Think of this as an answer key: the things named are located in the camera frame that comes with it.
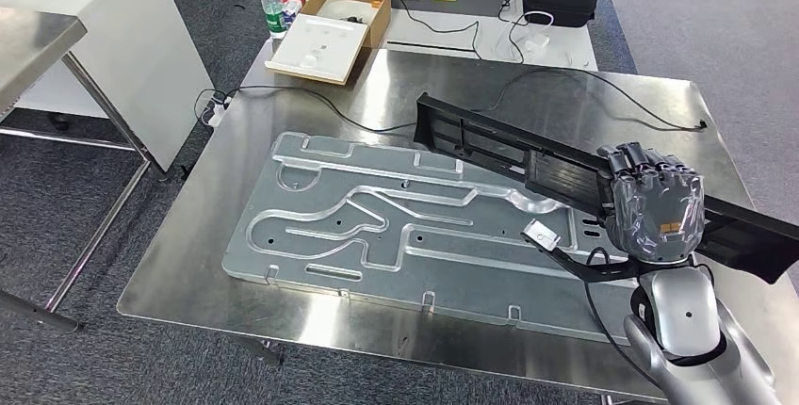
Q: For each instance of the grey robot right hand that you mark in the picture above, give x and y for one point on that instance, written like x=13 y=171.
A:
x=655 y=215

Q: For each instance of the long black plastic part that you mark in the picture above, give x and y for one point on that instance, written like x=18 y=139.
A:
x=499 y=146

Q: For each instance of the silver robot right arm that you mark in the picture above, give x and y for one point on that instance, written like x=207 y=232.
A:
x=686 y=327

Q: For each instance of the stainless steel workbench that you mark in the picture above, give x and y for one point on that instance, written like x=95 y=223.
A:
x=187 y=265

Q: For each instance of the aluminium fixture plate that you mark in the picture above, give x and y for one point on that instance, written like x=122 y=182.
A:
x=437 y=277

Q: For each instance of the white table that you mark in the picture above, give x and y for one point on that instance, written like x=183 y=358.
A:
x=437 y=37

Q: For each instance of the brown cardboard box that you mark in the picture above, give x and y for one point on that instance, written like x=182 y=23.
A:
x=377 y=21

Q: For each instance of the clear bottle with green label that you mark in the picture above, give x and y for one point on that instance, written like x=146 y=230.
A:
x=273 y=12

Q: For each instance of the white power plug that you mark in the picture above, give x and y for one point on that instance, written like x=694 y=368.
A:
x=218 y=114

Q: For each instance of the white cabinet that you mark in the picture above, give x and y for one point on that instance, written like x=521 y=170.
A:
x=137 y=46

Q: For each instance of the stainless steel side table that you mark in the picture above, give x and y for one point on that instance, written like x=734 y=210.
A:
x=31 y=46

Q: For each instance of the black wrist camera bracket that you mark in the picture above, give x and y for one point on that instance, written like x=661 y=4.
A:
x=593 y=268

